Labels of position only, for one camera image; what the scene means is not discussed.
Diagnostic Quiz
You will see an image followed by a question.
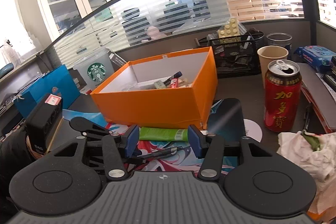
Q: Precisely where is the green tube bottle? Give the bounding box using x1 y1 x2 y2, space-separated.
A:
139 127 188 142

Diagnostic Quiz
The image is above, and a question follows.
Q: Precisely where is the red playing card box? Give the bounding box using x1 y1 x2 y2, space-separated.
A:
169 78 179 89

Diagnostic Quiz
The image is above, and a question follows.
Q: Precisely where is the black pen on mat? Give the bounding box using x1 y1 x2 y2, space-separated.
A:
138 146 183 160

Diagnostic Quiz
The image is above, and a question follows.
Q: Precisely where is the blue paper bag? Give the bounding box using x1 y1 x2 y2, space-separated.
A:
14 65 80 118

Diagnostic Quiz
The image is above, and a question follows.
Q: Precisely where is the Starbucks plastic cup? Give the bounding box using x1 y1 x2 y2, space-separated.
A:
73 47 114 90

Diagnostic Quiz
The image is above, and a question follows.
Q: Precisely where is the orange cardboard box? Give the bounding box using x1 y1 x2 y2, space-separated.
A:
91 47 218 130

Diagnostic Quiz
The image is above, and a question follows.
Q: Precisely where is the black white carton box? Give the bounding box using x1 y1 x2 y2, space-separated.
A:
106 48 127 73

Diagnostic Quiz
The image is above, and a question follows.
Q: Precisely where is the cream lotion bottle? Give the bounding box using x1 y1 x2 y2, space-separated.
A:
154 80 166 89

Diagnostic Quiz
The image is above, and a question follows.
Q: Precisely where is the black marker pen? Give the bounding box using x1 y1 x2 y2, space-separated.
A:
163 71 182 86

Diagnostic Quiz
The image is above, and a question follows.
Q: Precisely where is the black mesh desk organizer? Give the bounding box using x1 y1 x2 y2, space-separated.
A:
195 28 265 79

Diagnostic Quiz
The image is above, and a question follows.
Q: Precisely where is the red drink can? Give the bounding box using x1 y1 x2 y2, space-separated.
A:
264 59 302 132

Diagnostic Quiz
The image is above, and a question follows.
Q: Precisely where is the crumpled white paper bag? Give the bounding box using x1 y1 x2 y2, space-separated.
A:
277 131 335 222

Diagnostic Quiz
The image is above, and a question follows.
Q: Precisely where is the brown paper cup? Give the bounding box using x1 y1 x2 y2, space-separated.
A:
257 46 289 86

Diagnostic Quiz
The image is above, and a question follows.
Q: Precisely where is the cream building block plate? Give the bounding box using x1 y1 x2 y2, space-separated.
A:
217 18 240 38

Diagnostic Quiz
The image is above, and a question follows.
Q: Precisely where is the grey mesh waste bin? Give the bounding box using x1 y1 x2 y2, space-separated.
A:
266 32 293 60

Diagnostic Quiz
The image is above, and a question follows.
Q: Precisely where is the blue wet wipes pack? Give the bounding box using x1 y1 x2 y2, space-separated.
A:
294 46 335 73

